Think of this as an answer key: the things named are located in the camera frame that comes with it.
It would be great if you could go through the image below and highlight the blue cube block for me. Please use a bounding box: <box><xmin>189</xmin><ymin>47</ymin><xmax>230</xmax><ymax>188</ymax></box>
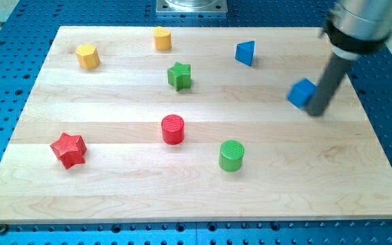
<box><xmin>287</xmin><ymin>78</ymin><xmax>316</xmax><ymax>108</ymax></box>

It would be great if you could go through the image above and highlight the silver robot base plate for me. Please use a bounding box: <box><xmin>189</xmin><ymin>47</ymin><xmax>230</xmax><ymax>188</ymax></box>
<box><xmin>156</xmin><ymin>0</ymin><xmax>228</xmax><ymax>14</ymax></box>

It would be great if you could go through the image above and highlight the red cylinder block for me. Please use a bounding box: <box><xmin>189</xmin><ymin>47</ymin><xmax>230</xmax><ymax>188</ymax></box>
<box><xmin>161</xmin><ymin>114</ymin><xmax>184</xmax><ymax>145</ymax></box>

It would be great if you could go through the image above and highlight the green cylinder block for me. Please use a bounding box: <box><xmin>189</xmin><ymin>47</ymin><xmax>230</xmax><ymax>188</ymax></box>
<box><xmin>218</xmin><ymin>140</ymin><xmax>245</xmax><ymax>172</ymax></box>

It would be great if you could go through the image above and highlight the blue triangle block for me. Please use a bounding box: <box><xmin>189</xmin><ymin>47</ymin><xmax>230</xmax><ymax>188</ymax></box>
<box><xmin>235</xmin><ymin>41</ymin><xmax>255</xmax><ymax>66</ymax></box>

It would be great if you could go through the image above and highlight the green star block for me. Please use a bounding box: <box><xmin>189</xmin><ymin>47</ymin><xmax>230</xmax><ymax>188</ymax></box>
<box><xmin>167</xmin><ymin>62</ymin><xmax>191</xmax><ymax>91</ymax></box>

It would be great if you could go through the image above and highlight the red star block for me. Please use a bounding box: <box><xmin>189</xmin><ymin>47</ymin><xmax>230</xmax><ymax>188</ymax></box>
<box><xmin>50</xmin><ymin>133</ymin><xmax>87</xmax><ymax>169</ymax></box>

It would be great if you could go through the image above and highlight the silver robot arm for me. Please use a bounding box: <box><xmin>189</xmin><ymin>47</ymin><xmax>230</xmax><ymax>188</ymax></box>
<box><xmin>305</xmin><ymin>0</ymin><xmax>392</xmax><ymax>116</ymax></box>

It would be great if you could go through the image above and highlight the yellow heart block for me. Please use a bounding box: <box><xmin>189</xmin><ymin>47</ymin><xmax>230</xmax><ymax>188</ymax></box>
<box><xmin>153</xmin><ymin>27</ymin><xmax>172</xmax><ymax>50</ymax></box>

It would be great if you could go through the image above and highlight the yellow hexagon block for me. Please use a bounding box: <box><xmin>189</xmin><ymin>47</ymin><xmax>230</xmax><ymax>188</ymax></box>
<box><xmin>76</xmin><ymin>44</ymin><xmax>100</xmax><ymax>70</ymax></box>

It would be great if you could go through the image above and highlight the light wooden board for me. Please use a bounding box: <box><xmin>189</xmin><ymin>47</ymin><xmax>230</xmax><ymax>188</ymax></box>
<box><xmin>0</xmin><ymin>26</ymin><xmax>392</xmax><ymax>224</ymax></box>

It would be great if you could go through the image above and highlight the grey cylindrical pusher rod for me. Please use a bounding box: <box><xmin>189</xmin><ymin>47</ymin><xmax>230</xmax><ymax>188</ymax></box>
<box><xmin>305</xmin><ymin>53</ymin><xmax>353</xmax><ymax>116</ymax></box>

